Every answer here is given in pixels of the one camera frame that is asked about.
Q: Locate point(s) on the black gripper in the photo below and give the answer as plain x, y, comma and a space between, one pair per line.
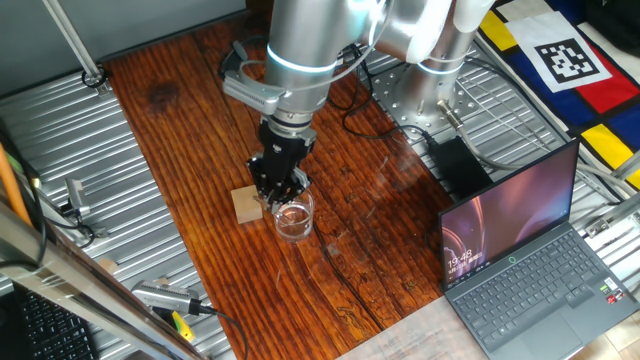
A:
282, 152

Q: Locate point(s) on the clear glass rod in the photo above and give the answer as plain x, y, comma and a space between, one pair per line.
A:
286, 212

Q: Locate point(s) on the clear glass beaker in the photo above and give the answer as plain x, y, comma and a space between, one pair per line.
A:
295, 227

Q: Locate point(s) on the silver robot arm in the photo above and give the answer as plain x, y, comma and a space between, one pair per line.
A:
305, 35

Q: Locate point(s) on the large light wooden block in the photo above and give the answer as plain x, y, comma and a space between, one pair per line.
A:
246, 206

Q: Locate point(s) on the small wooden cube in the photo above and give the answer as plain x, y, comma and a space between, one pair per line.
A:
107, 266
160, 282

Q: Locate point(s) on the yellow box green button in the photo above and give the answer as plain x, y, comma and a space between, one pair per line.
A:
182, 325

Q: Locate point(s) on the black power adapter brick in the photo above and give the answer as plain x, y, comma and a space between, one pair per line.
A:
460, 167

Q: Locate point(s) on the translucent printed paper sheet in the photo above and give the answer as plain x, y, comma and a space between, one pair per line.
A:
415, 335

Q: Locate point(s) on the aluminium pole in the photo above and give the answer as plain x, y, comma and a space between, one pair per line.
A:
70, 37

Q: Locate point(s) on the black keyboard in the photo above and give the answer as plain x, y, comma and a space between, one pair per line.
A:
55, 330

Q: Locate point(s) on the orange pole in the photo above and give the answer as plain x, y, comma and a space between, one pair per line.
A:
10, 185

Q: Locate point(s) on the dark grey laptop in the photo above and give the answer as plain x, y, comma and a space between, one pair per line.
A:
525, 300

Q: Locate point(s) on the white marker code sheet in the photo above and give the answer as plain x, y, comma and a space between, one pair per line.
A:
525, 30

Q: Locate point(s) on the colour block cloth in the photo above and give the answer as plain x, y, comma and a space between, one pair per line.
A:
565, 105

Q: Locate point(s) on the black bag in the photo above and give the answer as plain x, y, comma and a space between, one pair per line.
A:
615, 20

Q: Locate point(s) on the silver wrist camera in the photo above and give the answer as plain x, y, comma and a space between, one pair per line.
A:
250, 95

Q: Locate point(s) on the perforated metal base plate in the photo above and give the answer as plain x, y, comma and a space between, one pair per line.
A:
395, 95

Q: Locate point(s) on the shiny metal frame beam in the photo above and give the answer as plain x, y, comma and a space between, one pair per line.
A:
75, 280

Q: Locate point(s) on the aluminium frame profile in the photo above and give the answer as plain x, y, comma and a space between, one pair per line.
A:
615, 215

